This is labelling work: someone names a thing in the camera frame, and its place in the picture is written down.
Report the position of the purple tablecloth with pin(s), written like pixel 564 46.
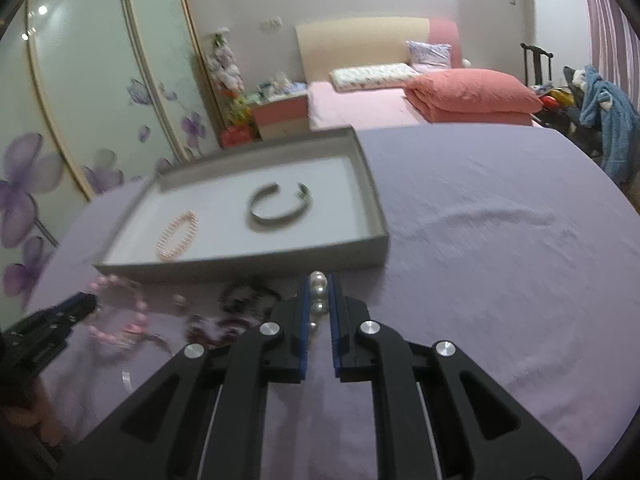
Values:
pixel 475 285

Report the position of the red trash bin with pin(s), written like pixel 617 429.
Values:
pixel 234 137

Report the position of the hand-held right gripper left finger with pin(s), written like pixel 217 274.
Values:
pixel 304 330

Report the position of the floral sliding door wardrobe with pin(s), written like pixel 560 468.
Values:
pixel 90 85

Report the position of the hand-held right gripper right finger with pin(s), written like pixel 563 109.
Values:
pixel 335 330

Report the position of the silver cuff bangle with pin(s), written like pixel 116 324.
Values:
pixel 280 220

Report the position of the folded coral quilt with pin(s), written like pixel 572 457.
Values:
pixel 470 95

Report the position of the grey cardboard tray box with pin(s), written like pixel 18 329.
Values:
pixel 225 185

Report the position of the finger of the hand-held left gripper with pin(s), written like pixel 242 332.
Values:
pixel 75 307

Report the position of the bed with pink sheet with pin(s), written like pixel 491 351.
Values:
pixel 360 105

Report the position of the blue fleece garment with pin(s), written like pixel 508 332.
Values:
pixel 612 120

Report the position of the pink curtain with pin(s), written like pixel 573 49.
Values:
pixel 615 20

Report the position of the clear tube of plush toys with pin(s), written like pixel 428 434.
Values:
pixel 225 75

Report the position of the small purple pillow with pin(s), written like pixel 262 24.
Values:
pixel 428 54

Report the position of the long patterned pillow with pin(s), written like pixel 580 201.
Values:
pixel 375 76

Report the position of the red and yellow toys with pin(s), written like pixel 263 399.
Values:
pixel 556 97

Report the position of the beige and pink headboard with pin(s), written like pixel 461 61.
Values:
pixel 360 45

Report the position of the pink and beige nightstand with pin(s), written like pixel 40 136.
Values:
pixel 280 115

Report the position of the dark wooden chair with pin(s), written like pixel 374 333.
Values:
pixel 535 62

